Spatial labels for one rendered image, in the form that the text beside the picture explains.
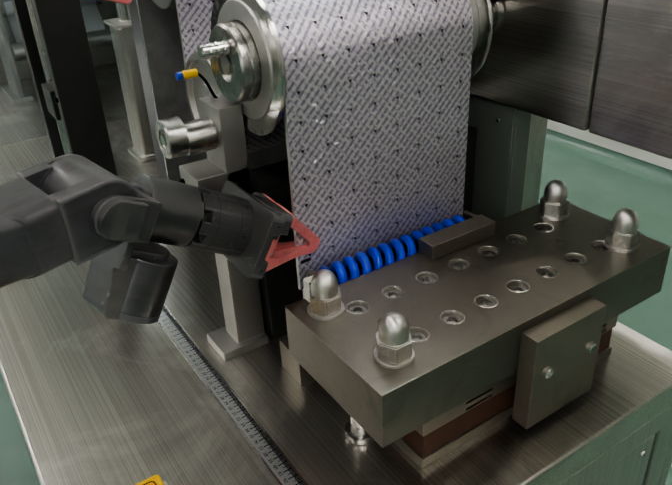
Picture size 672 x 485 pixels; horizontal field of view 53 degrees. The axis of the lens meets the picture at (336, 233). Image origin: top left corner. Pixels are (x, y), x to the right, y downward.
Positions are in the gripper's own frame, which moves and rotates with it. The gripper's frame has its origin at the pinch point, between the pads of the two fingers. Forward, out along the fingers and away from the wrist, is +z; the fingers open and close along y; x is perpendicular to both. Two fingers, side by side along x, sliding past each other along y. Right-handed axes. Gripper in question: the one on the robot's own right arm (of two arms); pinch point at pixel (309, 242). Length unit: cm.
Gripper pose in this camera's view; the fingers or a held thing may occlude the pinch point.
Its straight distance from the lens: 70.7
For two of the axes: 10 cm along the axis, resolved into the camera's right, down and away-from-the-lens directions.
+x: 3.7, -9.1, -1.9
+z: 7.4, 1.7, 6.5
